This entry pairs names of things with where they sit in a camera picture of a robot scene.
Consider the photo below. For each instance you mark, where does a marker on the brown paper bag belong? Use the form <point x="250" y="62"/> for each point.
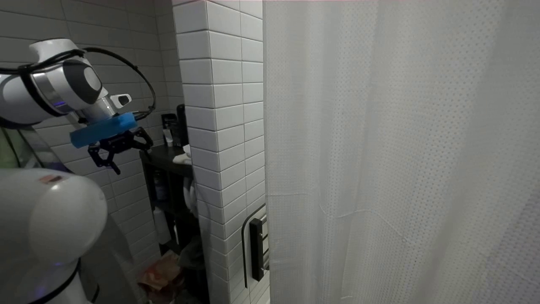
<point x="161" y="273"/>

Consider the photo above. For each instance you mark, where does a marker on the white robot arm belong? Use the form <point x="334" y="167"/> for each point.
<point x="49" y="216"/>

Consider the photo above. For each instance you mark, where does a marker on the dark grey shelf unit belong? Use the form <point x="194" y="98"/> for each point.
<point x="176" y="223"/>

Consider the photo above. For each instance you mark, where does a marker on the white shower curtain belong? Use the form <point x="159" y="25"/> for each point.
<point x="404" y="150"/>

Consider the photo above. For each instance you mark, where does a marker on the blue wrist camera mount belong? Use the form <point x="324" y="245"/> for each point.
<point x="101" y="130"/>

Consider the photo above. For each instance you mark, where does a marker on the dark green tall bottle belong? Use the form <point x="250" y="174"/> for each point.
<point x="182" y="125"/>

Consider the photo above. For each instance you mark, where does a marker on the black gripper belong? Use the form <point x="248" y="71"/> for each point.
<point x="105" y="150"/>

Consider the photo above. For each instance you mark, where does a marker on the black wall-mounted fixture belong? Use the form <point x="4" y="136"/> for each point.
<point x="255" y="239"/>

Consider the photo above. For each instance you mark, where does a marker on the white folded towel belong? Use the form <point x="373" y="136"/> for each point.
<point x="184" y="155"/>

